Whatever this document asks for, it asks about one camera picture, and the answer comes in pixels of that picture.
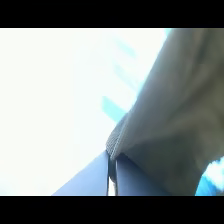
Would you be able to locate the olive green trousers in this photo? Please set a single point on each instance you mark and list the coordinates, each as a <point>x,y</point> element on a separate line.
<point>173,110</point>

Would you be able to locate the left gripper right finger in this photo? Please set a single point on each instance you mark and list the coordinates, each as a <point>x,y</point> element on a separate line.
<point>133,180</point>

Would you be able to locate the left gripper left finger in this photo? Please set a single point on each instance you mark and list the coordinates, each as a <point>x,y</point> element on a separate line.
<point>91,178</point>

